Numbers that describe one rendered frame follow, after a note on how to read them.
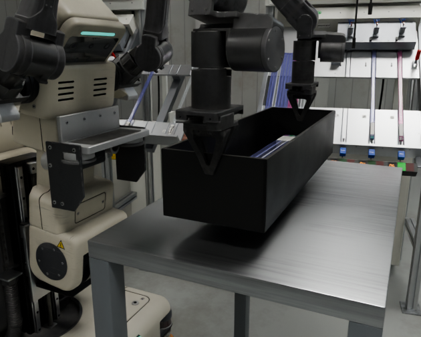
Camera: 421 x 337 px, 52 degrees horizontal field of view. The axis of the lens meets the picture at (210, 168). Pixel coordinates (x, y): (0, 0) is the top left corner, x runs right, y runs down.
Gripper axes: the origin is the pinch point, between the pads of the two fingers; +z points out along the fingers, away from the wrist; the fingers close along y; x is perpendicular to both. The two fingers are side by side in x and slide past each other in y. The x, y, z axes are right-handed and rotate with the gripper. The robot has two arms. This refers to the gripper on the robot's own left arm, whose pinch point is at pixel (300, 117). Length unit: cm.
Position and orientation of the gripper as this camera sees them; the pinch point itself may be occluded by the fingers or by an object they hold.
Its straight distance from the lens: 117.3
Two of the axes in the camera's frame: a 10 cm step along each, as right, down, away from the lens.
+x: -9.1, -1.2, 4.0
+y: 4.2, -2.5, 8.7
